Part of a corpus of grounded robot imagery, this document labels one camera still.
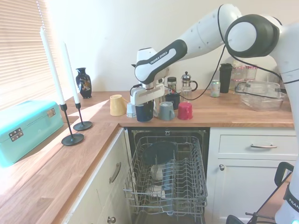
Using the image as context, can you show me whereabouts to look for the glass french press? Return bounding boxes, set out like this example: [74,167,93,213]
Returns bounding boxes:
[181,71,199,101]

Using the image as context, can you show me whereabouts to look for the tall white candle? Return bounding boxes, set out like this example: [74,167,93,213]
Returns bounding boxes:
[40,26,66,105]

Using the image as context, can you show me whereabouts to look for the navy mug white inside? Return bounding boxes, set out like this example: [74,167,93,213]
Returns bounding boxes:
[135,104,155,123]

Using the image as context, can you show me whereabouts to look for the glass jar gingham lid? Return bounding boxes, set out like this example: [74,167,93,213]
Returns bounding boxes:
[232,66,247,81]
[245,65,258,81]

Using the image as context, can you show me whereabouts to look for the clear glass baking dish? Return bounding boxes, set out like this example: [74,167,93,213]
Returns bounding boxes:
[234,80,286,112]

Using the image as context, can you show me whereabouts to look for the window blind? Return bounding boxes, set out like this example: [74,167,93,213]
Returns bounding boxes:
[0,0,59,111]

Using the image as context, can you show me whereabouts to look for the black shaker tumbler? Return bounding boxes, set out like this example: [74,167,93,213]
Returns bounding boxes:
[219,63,233,94]

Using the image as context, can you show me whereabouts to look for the shorter white candle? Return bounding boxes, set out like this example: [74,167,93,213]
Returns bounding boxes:
[62,41,80,104]

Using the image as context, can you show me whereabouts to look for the white wire dishwasher rack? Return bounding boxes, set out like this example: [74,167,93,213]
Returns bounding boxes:
[122,136,209,219]

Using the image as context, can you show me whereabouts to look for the metal drawer handle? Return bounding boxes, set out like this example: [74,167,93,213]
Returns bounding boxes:
[250,143,278,149]

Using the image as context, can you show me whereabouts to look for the red mug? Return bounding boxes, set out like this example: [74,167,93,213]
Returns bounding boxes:
[177,102,194,121]

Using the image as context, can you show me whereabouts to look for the yellow mug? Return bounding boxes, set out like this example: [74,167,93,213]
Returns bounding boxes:
[109,94,129,117]

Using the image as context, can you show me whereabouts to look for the tall black candlestick holder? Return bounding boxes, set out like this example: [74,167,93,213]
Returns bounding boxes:
[59,103,85,147]

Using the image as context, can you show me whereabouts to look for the cream cabinet door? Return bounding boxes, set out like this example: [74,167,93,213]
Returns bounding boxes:
[214,158,292,223]

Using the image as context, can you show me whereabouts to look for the white plate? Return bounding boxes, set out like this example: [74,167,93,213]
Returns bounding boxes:
[144,185,167,199]

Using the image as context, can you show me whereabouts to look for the black mug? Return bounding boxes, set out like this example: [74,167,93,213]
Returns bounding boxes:
[164,92,181,110]

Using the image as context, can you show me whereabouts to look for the white cup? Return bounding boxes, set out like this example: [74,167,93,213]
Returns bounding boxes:
[150,164,164,182]

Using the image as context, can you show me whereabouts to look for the dark blue floral vase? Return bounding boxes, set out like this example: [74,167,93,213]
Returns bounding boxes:
[75,67,93,99]

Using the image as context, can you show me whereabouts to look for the green drink can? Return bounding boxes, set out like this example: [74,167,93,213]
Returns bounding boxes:
[210,79,221,98]

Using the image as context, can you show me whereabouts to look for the teal metal bread box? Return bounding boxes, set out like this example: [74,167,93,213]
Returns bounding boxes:
[0,100,64,168]

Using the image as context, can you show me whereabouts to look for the cream drawer front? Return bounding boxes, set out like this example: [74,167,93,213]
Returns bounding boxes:
[218,134,299,156]

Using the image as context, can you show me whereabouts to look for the built-in dishwasher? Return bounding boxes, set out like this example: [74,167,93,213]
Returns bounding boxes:
[127,127,211,224]

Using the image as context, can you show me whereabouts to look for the grey mug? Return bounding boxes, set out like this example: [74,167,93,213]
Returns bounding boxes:
[159,101,176,121]

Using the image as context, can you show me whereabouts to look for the metal curved cabinet handle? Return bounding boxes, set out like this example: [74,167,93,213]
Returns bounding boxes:
[109,162,122,184]

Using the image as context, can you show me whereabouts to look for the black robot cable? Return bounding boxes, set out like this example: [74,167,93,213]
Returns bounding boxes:
[131,4,286,101]

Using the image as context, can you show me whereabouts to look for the black bowl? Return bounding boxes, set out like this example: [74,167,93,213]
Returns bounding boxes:
[142,140,178,167]

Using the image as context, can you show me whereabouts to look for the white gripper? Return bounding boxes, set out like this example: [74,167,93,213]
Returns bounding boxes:
[129,84,166,117]

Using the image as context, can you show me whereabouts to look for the coffee jar black lid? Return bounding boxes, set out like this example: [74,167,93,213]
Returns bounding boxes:
[167,77,178,94]

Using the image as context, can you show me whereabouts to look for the small white patterned mug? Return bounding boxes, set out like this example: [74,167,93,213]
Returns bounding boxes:
[126,102,137,118]

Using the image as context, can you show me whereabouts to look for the short black candlestick holder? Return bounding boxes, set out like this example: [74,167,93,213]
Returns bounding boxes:
[73,102,93,132]

